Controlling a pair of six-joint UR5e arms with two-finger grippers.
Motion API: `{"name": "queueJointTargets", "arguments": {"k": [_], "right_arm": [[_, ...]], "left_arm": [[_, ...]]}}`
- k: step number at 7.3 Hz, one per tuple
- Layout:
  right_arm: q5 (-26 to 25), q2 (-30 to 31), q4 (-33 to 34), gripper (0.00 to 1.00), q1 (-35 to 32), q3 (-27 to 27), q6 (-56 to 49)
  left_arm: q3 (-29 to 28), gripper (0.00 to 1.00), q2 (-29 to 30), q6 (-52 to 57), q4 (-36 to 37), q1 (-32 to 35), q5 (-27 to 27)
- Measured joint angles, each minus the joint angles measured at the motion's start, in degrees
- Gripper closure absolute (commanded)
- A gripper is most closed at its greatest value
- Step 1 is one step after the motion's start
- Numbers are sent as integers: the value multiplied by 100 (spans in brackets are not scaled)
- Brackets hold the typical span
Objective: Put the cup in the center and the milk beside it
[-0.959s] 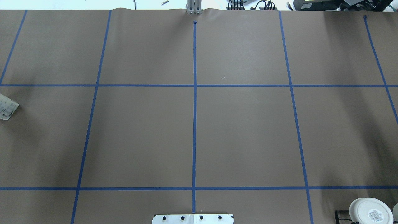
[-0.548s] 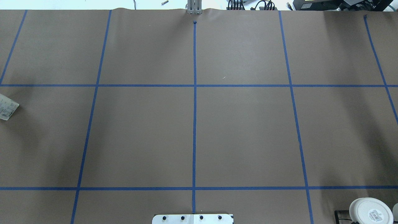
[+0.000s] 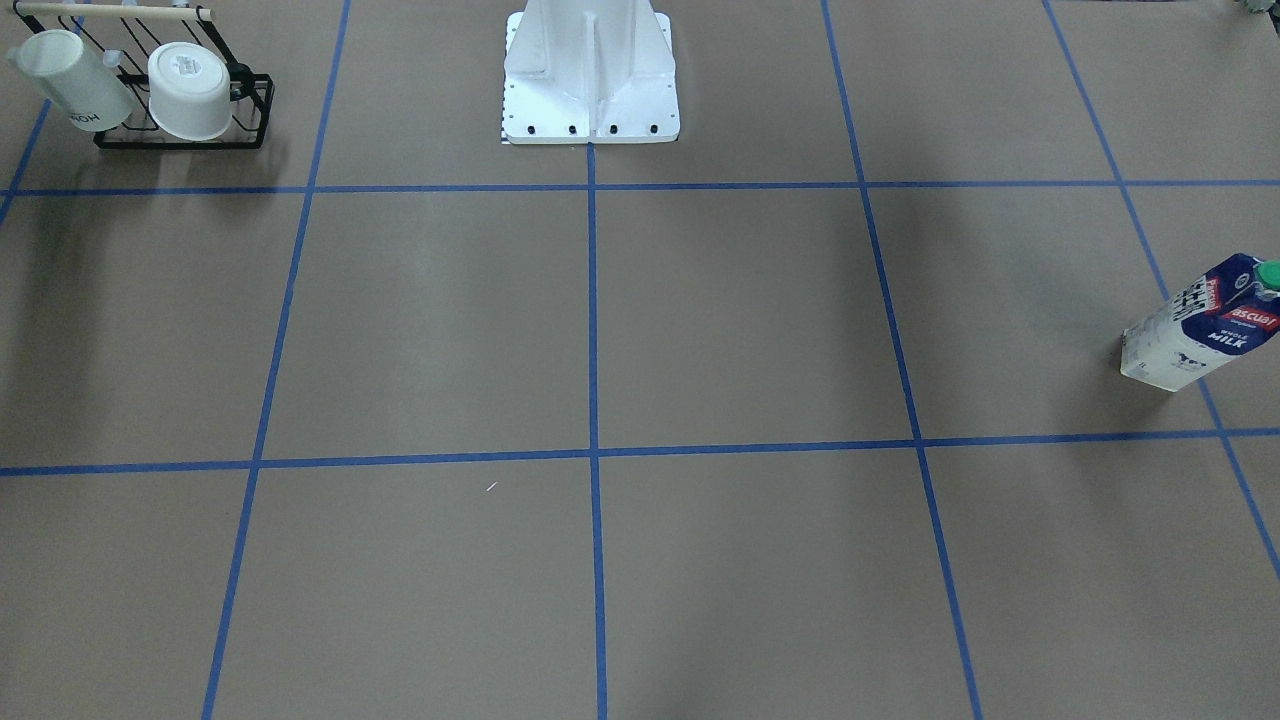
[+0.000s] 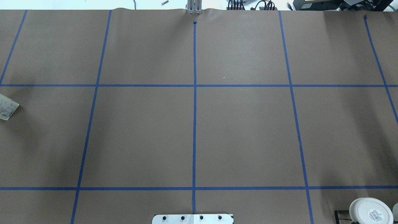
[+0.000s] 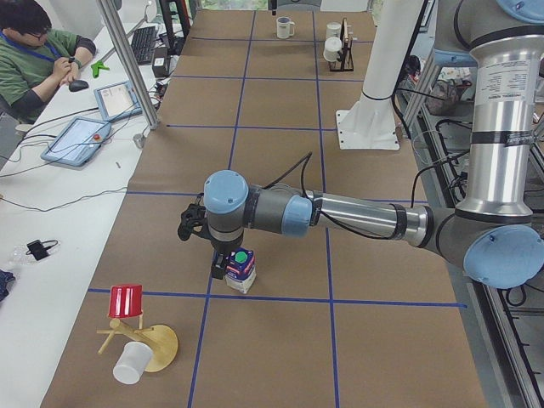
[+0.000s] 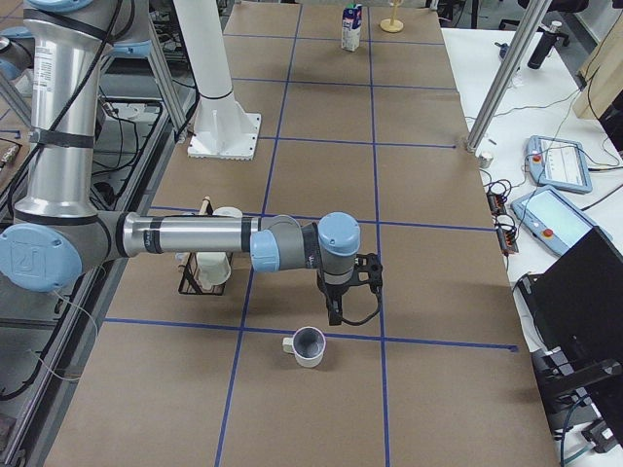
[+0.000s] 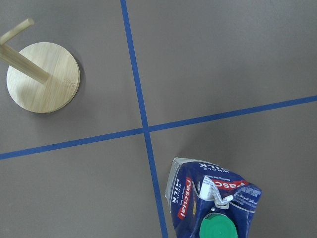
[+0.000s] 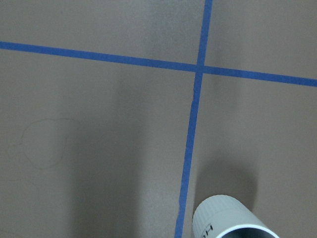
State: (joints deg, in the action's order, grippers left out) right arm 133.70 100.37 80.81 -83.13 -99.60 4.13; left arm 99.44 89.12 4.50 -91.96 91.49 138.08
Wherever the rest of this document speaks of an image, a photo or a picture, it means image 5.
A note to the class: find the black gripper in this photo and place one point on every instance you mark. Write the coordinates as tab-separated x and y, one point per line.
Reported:
223	246

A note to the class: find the blue white milk carton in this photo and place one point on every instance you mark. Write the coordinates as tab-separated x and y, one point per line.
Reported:
240	271

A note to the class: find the white mug grey inside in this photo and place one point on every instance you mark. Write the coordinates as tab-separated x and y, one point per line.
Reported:
285	27

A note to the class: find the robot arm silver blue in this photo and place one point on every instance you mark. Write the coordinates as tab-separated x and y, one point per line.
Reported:
488	234

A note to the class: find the wooden cup tree stand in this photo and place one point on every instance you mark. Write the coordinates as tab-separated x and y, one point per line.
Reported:
162	339

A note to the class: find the red plastic cup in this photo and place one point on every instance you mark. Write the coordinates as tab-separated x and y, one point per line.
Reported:
125	301

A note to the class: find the white plastic cup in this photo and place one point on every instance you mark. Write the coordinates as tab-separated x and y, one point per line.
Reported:
132	363

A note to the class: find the small black device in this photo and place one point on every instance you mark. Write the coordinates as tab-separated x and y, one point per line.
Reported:
40	249

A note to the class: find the teach pendant near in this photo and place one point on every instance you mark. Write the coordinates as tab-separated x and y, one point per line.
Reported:
77	143

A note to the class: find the teach pendant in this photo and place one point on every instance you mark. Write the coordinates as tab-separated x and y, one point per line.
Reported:
117	101
77	143

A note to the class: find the teach pendant far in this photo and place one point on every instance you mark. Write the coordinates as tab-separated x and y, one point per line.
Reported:
117	101

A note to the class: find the black computer mouse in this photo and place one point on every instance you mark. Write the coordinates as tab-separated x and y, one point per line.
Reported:
78	85

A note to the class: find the green plastic clamp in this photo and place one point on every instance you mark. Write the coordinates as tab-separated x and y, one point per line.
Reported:
97	67

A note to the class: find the black keyboard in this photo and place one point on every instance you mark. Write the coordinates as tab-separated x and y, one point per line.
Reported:
143	44

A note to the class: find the white mug on rack right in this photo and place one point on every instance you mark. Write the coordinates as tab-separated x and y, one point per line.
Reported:
332	48

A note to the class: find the white mug on rack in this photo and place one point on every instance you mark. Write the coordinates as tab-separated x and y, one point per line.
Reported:
333	29
332	48

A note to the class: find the white mug on rack left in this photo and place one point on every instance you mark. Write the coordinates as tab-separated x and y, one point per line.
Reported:
333	29

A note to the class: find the person in green shirt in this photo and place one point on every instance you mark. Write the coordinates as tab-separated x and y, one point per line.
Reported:
36	59

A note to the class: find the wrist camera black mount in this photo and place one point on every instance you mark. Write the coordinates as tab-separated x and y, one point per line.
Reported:
193	221

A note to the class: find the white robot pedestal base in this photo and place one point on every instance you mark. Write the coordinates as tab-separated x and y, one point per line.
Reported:
370	124

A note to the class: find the aluminium frame post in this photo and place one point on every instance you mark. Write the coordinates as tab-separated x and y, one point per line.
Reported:
119	37

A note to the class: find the black wire mug rack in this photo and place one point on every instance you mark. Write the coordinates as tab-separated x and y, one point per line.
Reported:
345	60

